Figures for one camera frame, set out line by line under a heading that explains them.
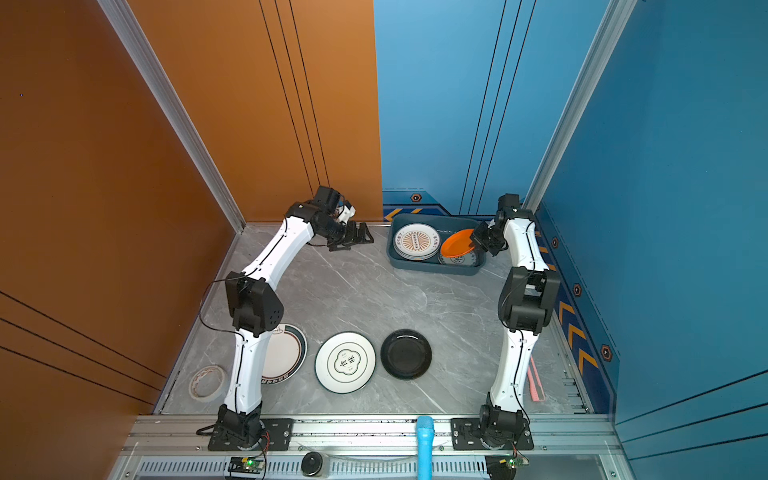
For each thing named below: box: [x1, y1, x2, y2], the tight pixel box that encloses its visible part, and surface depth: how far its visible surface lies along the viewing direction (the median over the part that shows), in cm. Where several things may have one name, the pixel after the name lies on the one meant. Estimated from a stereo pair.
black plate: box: [380, 329, 433, 380], surface depth 87 cm
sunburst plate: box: [393, 223, 441, 261], surface depth 114 cm
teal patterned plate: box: [438, 248, 477, 265], surface depth 108 cm
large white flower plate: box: [314, 331, 377, 394], surface depth 86 cm
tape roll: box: [188, 365, 226, 401], surface depth 83 cm
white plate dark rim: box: [261, 324, 309, 385], surface depth 87 cm
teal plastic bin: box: [386, 214, 487, 275], surface depth 108 cm
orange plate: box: [440, 229, 475, 258], surface depth 107 cm
